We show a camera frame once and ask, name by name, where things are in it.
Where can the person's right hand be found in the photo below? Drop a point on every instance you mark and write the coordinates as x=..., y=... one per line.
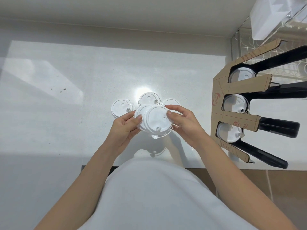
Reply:
x=189, y=126

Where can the person's left hand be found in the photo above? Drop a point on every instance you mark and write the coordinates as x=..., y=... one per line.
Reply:
x=121, y=132

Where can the person's left thumb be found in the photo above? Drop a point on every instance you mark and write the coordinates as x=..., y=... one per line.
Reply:
x=136, y=120

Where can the person's right thumb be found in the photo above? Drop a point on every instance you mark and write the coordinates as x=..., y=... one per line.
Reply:
x=174, y=116

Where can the white plastic cup lid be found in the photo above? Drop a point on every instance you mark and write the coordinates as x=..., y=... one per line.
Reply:
x=157, y=120
x=148, y=99
x=140, y=114
x=121, y=107
x=171, y=102

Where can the person's right forearm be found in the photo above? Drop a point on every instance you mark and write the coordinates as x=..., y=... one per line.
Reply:
x=239, y=184

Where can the person's left forearm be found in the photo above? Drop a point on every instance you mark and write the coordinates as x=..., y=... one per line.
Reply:
x=84, y=186

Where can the brown cardboard cup carrier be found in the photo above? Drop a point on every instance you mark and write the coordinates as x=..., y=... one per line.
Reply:
x=219, y=100

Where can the black cup with white lid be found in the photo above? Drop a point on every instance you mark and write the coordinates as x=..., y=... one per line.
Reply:
x=227, y=132
x=283, y=89
x=275, y=59

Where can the person's white shirt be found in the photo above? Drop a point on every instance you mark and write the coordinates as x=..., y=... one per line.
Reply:
x=156, y=198

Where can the stack of white napkins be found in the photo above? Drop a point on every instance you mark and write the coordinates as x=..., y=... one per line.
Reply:
x=266, y=16

